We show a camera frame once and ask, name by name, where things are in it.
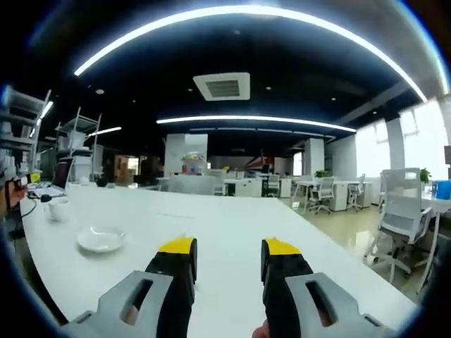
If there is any blue box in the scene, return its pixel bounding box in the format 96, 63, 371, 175
431, 180, 451, 202

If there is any grey metal shelf rack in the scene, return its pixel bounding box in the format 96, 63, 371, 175
0, 87, 54, 177
55, 106, 104, 181

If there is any white coffee cup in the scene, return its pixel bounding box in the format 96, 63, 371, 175
43, 199, 70, 223

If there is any white round coffee tray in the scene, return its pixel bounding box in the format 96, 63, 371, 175
76, 225, 128, 253

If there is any long curved ceiling light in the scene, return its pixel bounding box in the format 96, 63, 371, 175
73, 4, 428, 104

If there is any silver laptop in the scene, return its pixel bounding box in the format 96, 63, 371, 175
27, 157, 75, 199

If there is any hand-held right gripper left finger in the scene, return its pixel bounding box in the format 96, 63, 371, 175
59, 234, 198, 338

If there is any person's left hand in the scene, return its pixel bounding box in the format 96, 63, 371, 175
7, 185, 27, 209

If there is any ceiling air vent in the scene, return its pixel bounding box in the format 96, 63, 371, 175
192, 72, 252, 102

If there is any white tabletop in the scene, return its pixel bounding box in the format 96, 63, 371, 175
19, 182, 417, 338

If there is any black cable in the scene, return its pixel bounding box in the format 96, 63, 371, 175
19, 199, 39, 218

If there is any short ceiling light strip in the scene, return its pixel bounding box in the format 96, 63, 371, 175
156, 115, 357, 134

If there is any white office desk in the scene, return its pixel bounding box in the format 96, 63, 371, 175
223, 177, 264, 197

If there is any flag wall picture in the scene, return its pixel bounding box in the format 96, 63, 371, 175
245, 149, 276, 174

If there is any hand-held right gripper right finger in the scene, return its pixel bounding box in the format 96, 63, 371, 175
261, 237, 394, 338

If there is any colourful display stand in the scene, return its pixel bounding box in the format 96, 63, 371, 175
180, 151, 208, 175

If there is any white mesh office chair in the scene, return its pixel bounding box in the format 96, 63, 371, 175
308, 176, 336, 215
346, 173, 366, 213
364, 168, 442, 287

